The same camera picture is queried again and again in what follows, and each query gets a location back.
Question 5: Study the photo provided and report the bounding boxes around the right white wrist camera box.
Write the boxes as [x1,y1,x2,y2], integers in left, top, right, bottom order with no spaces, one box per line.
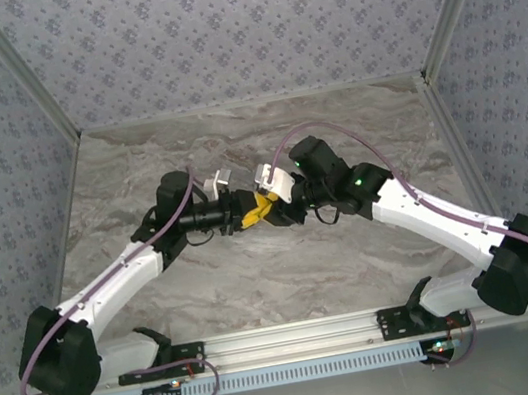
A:
[251,157,300,209]

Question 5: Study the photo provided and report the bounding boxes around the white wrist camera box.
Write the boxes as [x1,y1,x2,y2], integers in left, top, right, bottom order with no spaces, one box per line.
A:
[198,163,239,194]
[251,157,300,209]

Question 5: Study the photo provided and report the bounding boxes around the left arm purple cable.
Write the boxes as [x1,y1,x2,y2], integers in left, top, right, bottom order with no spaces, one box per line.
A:
[0,164,233,395]

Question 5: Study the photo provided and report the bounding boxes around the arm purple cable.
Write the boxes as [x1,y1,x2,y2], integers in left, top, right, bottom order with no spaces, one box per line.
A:
[262,84,528,392]
[0,164,233,395]

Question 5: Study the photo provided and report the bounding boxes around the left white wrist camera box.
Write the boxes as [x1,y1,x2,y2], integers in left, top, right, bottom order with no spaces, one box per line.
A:
[198,163,239,194]

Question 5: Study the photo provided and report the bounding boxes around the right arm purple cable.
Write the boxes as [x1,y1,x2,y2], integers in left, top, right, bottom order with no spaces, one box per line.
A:
[262,84,528,392]

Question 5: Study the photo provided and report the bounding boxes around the thin aluminium table rail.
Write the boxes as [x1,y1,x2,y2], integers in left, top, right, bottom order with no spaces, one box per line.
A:
[78,68,426,137]

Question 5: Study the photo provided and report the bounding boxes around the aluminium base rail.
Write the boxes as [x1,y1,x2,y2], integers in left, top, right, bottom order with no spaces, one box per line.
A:
[23,282,528,395]

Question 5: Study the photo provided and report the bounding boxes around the aluminium side rail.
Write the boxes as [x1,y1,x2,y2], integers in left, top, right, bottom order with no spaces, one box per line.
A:
[418,61,512,234]
[28,130,112,307]

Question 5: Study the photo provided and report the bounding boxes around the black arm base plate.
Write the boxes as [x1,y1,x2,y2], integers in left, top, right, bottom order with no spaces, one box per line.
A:
[374,295,472,344]
[113,340,209,388]

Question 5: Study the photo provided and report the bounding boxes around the slotted grey cable duct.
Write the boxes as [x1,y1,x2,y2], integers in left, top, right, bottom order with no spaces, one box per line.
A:
[86,338,427,395]

